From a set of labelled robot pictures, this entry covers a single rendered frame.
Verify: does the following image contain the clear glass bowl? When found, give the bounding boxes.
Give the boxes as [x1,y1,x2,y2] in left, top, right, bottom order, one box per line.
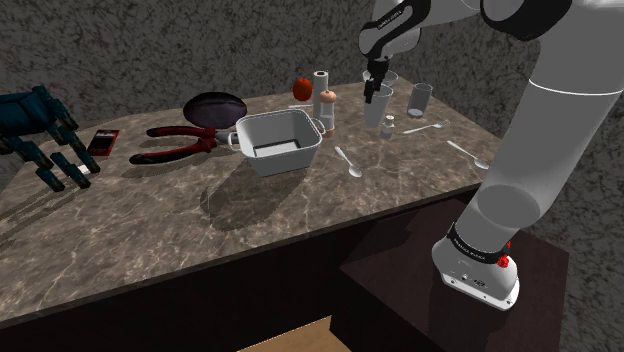
[362,69,400,89]

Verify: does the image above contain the tall clear glass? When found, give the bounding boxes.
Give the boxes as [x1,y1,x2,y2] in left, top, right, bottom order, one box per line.
[363,83,395,129]

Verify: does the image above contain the short clear glass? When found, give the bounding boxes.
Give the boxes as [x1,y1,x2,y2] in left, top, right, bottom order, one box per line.
[406,82,434,119]

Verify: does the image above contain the white paper towel roll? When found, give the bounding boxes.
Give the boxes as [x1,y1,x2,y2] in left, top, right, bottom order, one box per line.
[312,69,330,120]

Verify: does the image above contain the pink top pepper mill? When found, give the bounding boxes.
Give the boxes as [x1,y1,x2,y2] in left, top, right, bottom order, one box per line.
[318,89,338,139]

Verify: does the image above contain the silver fork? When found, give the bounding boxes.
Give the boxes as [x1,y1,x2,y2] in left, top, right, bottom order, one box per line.
[402,119,451,135]

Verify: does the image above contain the silver spoon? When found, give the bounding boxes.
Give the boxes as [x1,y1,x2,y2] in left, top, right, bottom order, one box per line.
[333,145,363,179]
[446,140,490,171]

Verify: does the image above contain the white square pot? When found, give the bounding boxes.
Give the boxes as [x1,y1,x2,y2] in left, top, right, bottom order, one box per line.
[226,108,327,178]

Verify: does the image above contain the dark round pan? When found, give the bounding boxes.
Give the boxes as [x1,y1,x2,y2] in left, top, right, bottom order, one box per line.
[183,91,249,131]

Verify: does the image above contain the dark robot stand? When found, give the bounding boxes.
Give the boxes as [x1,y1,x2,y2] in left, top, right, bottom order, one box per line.
[329,197,571,352]

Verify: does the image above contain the red black phone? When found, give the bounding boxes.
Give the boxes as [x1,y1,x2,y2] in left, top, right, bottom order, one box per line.
[86,128,121,158]

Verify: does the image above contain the red handled pliers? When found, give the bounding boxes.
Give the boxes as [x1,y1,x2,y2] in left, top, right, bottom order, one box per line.
[128,125,240,165]

